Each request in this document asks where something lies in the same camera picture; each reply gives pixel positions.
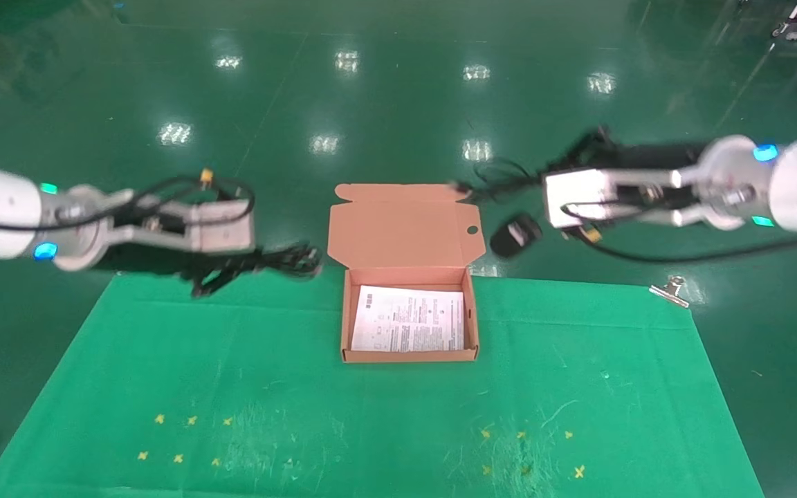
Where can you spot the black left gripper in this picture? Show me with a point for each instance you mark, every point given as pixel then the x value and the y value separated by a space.
pixel 163 259

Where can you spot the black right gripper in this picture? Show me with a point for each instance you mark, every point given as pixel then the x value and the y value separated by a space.
pixel 654 155

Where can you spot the orange cardboard box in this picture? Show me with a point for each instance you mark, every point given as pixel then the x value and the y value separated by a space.
pixel 398 235

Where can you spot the silver binder clip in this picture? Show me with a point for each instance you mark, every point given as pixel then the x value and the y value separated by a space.
pixel 668 292

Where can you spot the white printed manual sheet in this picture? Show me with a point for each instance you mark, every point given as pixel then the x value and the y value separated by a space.
pixel 405 318

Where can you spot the green cloth mat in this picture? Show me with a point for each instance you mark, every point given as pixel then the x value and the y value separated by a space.
pixel 371 415

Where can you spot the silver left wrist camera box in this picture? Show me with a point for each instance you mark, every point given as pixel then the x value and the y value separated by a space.
pixel 222 228

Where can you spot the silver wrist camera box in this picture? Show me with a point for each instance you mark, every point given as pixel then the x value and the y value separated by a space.
pixel 578 197
pixel 222 228

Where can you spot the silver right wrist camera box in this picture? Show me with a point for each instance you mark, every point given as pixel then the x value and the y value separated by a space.
pixel 578 197

